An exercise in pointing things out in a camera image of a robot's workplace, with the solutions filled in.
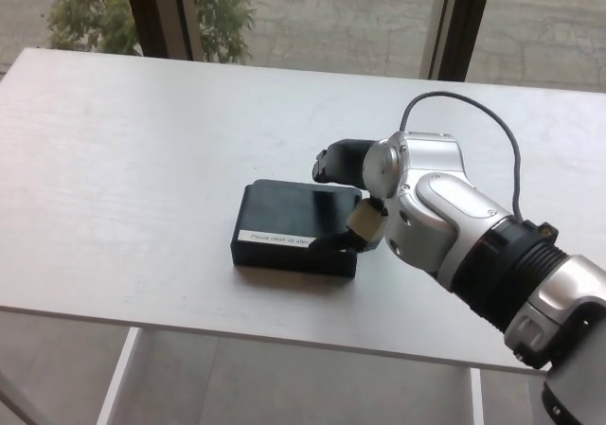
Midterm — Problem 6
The green tree outside window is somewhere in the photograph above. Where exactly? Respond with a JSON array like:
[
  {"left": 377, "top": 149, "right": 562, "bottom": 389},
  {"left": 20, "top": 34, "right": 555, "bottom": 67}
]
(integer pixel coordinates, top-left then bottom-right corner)
[{"left": 45, "top": 0, "right": 257, "bottom": 66}]

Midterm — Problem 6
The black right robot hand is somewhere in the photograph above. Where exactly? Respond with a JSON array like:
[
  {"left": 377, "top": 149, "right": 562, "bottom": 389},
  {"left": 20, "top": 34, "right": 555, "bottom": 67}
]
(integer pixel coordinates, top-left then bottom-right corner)
[{"left": 307, "top": 136, "right": 390, "bottom": 256}]

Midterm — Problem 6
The black magnetic container white label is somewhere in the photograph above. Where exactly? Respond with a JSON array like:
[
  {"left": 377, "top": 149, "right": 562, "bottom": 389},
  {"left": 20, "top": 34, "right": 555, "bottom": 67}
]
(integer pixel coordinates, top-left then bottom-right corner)
[{"left": 230, "top": 178, "right": 364, "bottom": 279}]

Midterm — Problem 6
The white desk leg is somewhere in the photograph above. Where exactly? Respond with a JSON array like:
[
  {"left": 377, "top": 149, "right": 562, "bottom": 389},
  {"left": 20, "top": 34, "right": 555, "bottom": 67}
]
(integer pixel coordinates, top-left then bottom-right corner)
[
  {"left": 97, "top": 326, "right": 143, "bottom": 425},
  {"left": 468, "top": 366, "right": 487, "bottom": 425}
]

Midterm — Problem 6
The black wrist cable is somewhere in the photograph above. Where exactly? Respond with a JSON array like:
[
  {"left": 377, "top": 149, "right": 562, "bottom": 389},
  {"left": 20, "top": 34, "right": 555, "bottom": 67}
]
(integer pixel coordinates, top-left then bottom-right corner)
[{"left": 400, "top": 92, "right": 526, "bottom": 222}]

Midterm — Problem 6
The dark window mullion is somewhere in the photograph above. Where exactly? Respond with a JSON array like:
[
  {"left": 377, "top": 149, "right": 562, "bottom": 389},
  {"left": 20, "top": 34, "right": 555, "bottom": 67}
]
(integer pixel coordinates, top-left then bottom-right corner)
[
  {"left": 419, "top": 0, "right": 493, "bottom": 83},
  {"left": 121, "top": 0, "right": 203, "bottom": 62}
]

